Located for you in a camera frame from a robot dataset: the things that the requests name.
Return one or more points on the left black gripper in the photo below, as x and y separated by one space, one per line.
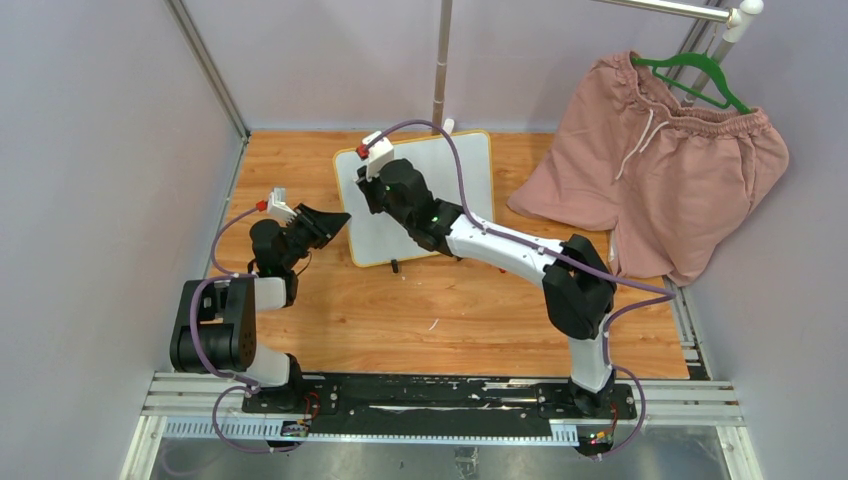
323 227

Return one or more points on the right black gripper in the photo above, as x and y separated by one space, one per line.
369 187

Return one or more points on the yellow framed whiteboard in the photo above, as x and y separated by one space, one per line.
377 239

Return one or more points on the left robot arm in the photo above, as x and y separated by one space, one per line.
215 330

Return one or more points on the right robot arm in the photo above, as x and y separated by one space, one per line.
570 273

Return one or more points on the pink shorts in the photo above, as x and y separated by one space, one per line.
667 182

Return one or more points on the white metal clothes rack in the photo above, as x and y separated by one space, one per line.
511 66

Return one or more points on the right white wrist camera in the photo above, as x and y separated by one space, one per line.
375 150

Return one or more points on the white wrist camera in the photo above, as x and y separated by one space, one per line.
278 208
375 150

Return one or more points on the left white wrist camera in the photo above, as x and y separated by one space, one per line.
278 208

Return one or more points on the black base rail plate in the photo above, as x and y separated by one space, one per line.
338 408

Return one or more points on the grey aluminium corner post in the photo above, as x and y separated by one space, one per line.
193 37

